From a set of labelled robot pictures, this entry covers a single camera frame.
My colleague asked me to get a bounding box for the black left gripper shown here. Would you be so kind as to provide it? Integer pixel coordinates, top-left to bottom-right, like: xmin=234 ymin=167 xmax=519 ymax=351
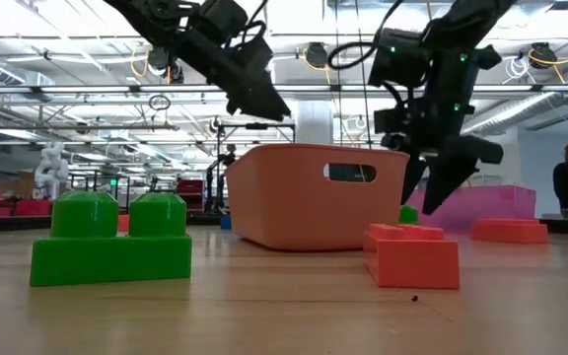
xmin=175 ymin=27 xmax=293 ymax=123

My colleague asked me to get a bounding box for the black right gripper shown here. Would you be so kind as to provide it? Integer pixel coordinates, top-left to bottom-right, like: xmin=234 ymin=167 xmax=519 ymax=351
xmin=400 ymin=91 xmax=506 ymax=216

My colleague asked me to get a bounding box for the green toy brick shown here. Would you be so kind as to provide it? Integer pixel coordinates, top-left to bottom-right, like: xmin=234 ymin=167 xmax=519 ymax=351
xmin=397 ymin=204 xmax=420 ymax=226
xmin=29 ymin=190 xmax=193 ymax=288

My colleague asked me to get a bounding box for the pink plastic bin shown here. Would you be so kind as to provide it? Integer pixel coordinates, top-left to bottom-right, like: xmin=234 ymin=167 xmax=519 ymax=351
xmin=404 ymin=184 xmax=537 ymax=233

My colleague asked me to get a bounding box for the red storage box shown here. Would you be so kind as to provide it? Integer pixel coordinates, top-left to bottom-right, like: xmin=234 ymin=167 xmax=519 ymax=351
xmin=15 ymin=198 xmax=52 ymax=217
xmin=176 ymin=178 xmax=205 ymax=197

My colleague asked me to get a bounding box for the orange plastic bin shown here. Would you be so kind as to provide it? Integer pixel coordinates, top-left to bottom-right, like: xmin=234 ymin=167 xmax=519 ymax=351
xmin=224 ymin=142 xmax=411 ymax=252

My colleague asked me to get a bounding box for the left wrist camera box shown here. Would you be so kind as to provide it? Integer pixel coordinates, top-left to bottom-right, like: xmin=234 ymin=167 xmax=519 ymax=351
xmin=237 ymin=36 xmax=275 ymax=75

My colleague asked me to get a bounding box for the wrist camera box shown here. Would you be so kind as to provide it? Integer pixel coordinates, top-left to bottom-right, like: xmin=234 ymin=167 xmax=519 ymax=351
xmin=373 ymin=106 xmax=414 ymax=152
xmin=237 ymin=36 xmax=275 ymax=75

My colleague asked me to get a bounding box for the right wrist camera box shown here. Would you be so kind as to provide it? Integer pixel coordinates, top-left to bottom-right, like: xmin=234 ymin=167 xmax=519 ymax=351
xmin=373 ymin=106 xmax=414 ymax=152

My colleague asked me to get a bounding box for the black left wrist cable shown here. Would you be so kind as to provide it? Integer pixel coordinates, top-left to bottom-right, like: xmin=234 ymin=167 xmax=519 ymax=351
xmin=237 ymin=0 xmax=271 ymax=50

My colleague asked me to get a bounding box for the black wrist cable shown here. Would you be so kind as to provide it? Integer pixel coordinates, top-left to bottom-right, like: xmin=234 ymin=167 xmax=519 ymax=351
xmin=326 ymin=0 xmax=398 ymax=70
xmin=237 ymin=0 xmax=271 ymax=50

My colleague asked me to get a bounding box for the black ceiling cable reel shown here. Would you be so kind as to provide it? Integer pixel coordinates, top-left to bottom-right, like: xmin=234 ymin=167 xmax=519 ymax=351
xmin=305 ymin=41 xmax=328 ymax=69
xmin=146 ymin=46 xmax=172 ymax=73
xmin=529 ymin=41 xmax=557 ymax=69

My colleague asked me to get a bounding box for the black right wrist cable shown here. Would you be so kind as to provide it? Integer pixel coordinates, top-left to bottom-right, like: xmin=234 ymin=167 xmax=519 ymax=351
xmin=326 ymin=0 xmax=398 ymax=70

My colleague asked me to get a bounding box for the black aluminium table frame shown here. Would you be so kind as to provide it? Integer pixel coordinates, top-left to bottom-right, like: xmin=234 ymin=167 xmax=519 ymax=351
xmin=0 ymin=212 xmax=568 ymax=237

